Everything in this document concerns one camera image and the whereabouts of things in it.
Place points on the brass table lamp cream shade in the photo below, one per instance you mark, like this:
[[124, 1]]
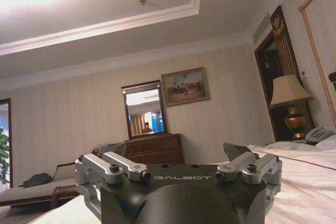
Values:
[[291, 103]]

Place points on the white pillow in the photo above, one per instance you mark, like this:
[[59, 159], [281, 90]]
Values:
[[326, 142]]

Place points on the cream chaise lounge wooden frame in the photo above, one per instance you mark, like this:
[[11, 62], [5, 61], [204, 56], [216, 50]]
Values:
[[42, 190]]

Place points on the person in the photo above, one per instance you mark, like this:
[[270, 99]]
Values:
[[147, 128]]

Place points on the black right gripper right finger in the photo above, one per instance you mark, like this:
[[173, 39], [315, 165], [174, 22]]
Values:
[[245, 161]]

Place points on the ceiling sprinkler head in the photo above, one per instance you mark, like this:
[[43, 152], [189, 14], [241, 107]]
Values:
[[142, 2]]

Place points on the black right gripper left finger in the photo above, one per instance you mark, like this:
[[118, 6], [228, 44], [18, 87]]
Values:
[[98, 161]]

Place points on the wooden headboard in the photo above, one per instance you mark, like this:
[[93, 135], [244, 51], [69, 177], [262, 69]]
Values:
[[333, 89]]

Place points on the green leafy plant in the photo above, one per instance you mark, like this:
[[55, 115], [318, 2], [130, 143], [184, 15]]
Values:
[[4, 153]]

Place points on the wooden framed wall mirror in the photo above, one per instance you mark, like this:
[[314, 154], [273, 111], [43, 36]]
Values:
[[145, 111]]

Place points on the dark wooden dresser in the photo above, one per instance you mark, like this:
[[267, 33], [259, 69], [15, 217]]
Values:
[[157, 149]]

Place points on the grey desk telephone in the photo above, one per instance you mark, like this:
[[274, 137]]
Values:
[[316, 133]]

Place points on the framed landscape painting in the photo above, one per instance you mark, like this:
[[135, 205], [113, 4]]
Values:
[[186, 86]]

